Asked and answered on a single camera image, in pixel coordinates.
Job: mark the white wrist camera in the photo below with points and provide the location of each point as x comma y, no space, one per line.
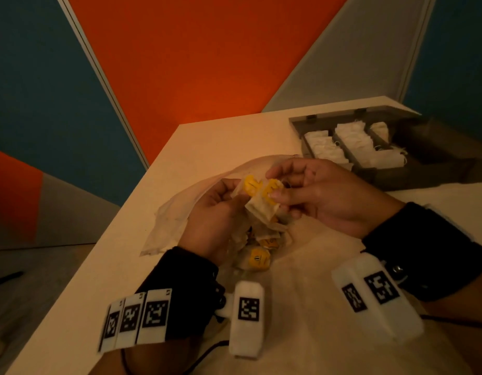
397,320
247,339

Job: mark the person's left hand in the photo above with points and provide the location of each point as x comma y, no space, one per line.
209,226

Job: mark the white marker block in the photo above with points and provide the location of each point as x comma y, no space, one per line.
127,337

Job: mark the black rod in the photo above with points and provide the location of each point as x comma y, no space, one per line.
6,280

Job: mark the person's left forearm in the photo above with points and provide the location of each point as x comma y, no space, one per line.
155,359

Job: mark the person's right hand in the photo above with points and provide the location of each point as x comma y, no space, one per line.
342,199

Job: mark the clear plastic bag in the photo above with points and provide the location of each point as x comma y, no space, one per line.
166,222

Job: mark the dark compartment organizer box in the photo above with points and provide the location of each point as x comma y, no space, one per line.
432,167

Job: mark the pile of paper tea bags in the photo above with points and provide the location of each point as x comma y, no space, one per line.
258,258

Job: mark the person's right forearm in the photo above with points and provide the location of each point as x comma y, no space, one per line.
467,339

